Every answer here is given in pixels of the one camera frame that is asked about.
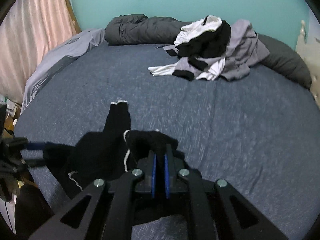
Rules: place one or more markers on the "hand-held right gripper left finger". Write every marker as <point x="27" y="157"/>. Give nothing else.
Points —
<point x="153" y="177"/>

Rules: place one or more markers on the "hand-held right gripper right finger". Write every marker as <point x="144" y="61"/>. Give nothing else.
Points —
<point x="167" y="177"/>

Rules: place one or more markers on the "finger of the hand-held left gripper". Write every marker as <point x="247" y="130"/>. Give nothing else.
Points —
<point x="35" y="146"/>
<point x="35" y="161"/>

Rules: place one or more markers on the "black t-shirt white trim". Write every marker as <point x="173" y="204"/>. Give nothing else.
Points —
<point x="100" y="155"/>

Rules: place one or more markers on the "pile of floor clutter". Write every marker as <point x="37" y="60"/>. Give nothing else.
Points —
<point x="10" y="115"/>

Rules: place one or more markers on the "blue patterned bed sheet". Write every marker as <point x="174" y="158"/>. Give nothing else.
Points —
<point x="225" y="142"/>

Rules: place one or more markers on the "light grey blanket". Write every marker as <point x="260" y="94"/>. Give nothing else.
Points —
<point x="62" y="55"/>

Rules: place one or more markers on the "pink curtain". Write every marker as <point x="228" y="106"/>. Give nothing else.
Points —
<point x="30" y="37"/>

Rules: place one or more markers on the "cardboard plank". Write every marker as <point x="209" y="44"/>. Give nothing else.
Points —
<point x="72" y="12"/>

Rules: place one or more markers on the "grey hoodie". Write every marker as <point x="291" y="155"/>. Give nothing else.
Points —
<point x="243" y="52"/>

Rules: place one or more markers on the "dark grey duvet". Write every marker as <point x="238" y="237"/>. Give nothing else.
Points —
<point x="140" y="30"/>

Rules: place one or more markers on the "white shirt black trim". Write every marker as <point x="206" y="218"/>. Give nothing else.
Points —
<point x="192" y="31"/>

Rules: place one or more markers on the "cream tufted headboard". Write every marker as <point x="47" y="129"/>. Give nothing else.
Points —
<point x="313" y="62"/>

